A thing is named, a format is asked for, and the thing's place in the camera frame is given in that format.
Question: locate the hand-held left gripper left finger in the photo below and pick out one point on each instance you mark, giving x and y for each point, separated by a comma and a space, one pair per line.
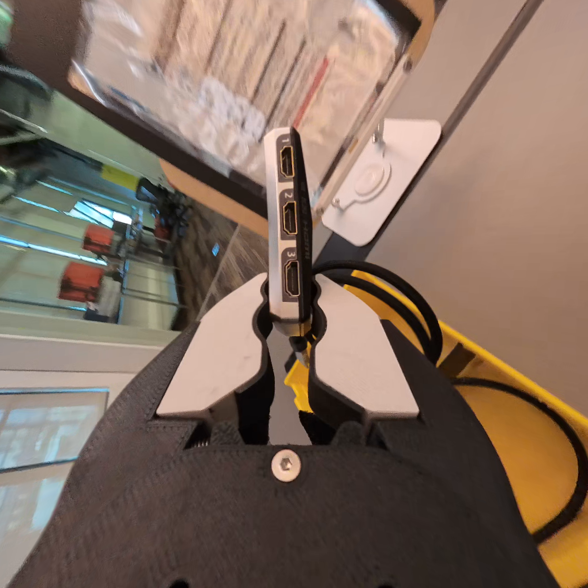
211, 363

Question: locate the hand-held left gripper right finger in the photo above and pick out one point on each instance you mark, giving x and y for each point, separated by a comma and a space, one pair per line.
367, 363

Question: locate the yellow plastic bin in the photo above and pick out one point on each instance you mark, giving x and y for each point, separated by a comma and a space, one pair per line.
505, 436

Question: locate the red storage box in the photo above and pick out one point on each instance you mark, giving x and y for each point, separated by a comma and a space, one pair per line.
99, 239
82, 281

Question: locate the large glass window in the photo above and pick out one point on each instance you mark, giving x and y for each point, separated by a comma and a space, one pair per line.
46, 427

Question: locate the black office chair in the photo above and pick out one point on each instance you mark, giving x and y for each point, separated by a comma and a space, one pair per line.
147, 190

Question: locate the white plate with round disc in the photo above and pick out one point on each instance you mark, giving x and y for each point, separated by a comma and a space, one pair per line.
404, 151

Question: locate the laminated instruction sheet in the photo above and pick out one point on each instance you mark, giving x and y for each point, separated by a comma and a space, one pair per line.
229, 69

